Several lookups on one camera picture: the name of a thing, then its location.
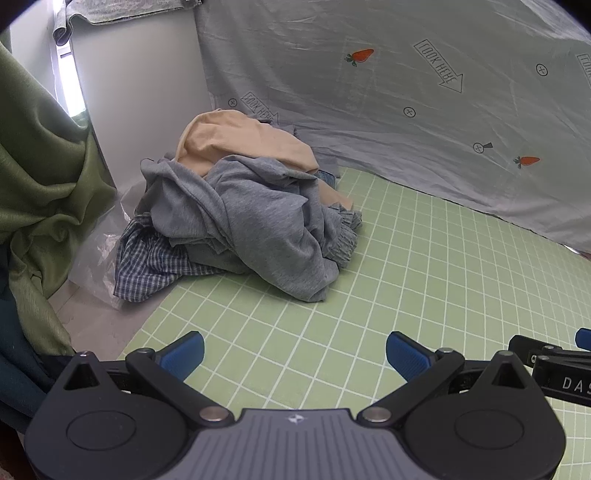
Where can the grey patterned cloth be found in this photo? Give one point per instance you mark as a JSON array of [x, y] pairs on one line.
[[115, 11]]

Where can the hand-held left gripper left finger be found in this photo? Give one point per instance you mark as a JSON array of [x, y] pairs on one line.
[[182, 354]]

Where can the dark teal cloth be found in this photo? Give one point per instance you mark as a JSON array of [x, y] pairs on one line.
[[18, 369]]

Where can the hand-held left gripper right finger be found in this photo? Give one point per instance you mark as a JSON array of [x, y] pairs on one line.
[[407, 354]]

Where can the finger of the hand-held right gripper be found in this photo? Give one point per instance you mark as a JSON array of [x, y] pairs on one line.
[[584, 337], [531, 345]]

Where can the grey knit garment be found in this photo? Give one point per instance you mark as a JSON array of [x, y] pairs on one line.
[[258, 217]]

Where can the blue denim jeans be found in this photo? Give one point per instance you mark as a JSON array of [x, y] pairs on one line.
[[325, 176]]

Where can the white cabinet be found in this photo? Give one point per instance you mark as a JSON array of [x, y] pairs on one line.
[[138, 92]]

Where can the grey printed bed sheet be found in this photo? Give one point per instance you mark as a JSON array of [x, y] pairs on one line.
[[369, 115]]

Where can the blue checked garment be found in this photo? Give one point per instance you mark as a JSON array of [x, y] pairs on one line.
[[147, 263]]

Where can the green curtain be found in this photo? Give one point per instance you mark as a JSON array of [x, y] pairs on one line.
[[41, 184]]

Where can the beige garment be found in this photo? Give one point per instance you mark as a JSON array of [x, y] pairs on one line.
[[240, 138]]

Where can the green grid mat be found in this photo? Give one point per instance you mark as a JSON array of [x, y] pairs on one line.
[[415, 277]]

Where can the clear plastic bag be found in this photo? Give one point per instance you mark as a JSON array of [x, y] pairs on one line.
[[97, 258]]

